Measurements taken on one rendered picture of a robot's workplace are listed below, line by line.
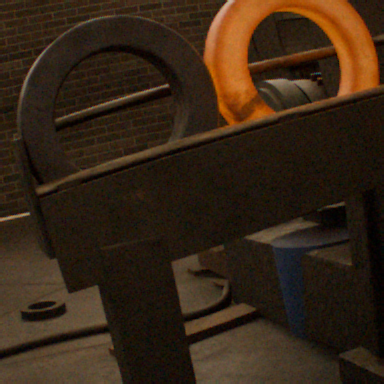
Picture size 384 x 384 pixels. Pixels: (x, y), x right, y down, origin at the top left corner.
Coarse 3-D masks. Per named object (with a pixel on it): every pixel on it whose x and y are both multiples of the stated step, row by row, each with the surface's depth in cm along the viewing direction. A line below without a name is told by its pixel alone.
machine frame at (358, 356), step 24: (360, 0) 138; (312, 24) 159; (336, 72) 148; (336, 96) 151; (360, 216) 152; (360, 240) 154; (360, 264) 162; (360, 288) 163; (360, 312) 165; (360, 336) 167; (360, 360) 159
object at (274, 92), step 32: (288, 96) 205; (320, 96) 209; (288, 224) 242; (256, 256) 230; (320, 256) 190; (256, 288) 235; (320, 288) 191; (352, 288) 174; (320, 320) 194; (352, 320) 176
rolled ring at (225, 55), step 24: (240, 0) 73; (264, 0) 74; (288, 0) 75; (312, 0) 76; (336, 0) 77; (216, 24) 74; (240, 24) 73; (336, 24) 77; (360, 24) 78; (216, 48) 73; (240, 48) 73; (336, 48) 80; (360, 48) 78; (216, 72) 73; (240, 72) 73; (360, 72) 78; (240, 96) 73; (240, 120) 74
